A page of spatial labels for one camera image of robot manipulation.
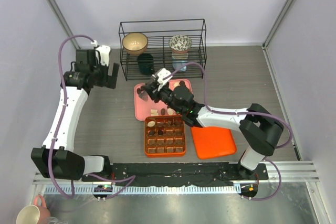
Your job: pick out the white cable duct rail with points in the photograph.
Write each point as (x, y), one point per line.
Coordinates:
(132, 190)

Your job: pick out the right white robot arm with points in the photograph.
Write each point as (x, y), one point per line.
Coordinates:
(261, 130)

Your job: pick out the dark green mug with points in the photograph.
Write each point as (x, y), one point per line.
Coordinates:
(145, 64)

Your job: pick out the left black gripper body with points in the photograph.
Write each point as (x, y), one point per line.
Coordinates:
(101, 72)

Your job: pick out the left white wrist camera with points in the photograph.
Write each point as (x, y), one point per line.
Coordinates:
(102, 53)

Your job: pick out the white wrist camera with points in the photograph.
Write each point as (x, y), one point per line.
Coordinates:
(161, 78)
(102, 53)

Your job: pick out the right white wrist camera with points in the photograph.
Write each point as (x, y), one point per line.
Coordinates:
(161, 78)

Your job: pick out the orange chocolate box tray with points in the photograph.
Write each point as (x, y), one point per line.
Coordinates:
(164, 136)

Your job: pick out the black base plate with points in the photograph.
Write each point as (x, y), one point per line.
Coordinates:
(209, 174)

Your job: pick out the orange box lid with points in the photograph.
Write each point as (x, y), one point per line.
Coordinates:
(213, 142)

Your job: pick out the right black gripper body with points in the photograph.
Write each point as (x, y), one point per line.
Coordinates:
(166, 94)

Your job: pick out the tan bowl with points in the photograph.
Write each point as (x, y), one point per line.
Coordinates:
(135, 43)

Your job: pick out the pink tray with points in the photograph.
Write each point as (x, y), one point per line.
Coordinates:
(145, 107)

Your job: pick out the black wire rack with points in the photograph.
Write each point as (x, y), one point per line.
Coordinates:
(159, 33)

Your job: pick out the floral patterned bowl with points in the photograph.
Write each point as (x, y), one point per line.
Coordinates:
(180, 44)

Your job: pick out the light blue mug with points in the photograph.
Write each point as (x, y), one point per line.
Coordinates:
(179, 65)

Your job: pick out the pink mug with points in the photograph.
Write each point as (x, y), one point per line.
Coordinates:
(35, 213)

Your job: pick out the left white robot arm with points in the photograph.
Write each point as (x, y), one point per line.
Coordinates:
(57, 151)

